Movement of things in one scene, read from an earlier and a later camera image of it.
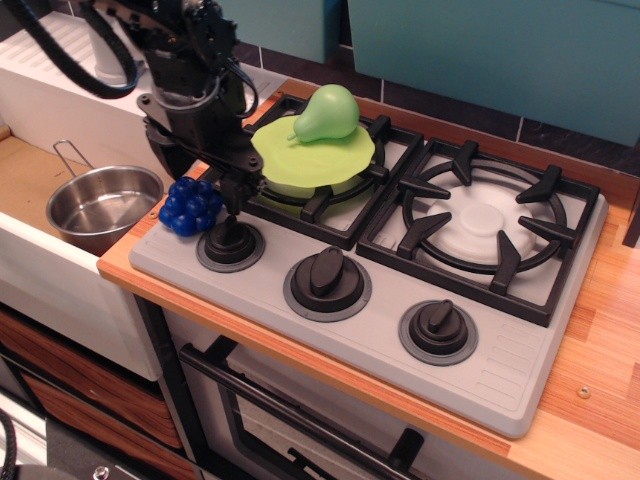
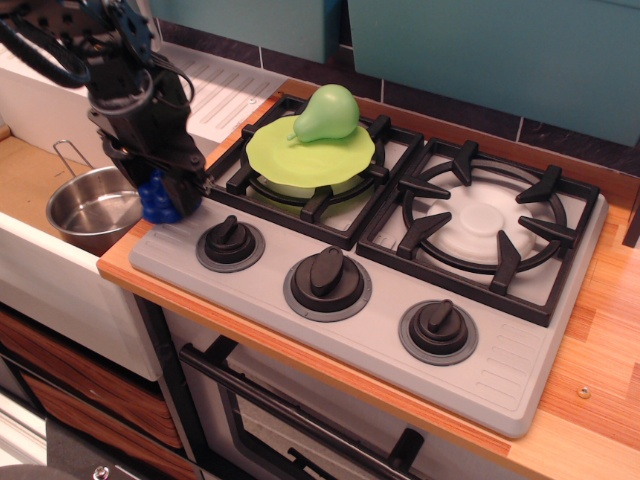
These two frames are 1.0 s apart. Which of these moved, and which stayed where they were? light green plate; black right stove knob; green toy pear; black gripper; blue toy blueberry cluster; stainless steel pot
Moved: blue toy blueberry cluster; black gripper
Stayed: stainless steel pot; light green plate; green toy pear; black right stove knob
